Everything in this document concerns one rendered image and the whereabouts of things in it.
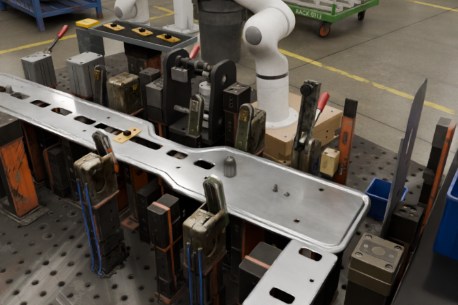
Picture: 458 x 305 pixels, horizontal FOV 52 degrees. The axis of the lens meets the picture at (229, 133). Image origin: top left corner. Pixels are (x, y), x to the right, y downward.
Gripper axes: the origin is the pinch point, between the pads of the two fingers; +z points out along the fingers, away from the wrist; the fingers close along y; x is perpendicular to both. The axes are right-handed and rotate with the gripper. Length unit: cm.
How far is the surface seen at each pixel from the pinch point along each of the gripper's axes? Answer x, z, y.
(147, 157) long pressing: -61, -10, -75
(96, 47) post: -5.9, -17.7, -32.7
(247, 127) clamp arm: -80, -15, -56
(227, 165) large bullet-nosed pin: -83, -13, -72
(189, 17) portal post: 165, 74, 277
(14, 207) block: -17, 14, -87
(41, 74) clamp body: 6, -11, -50
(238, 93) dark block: -75, -22, -51
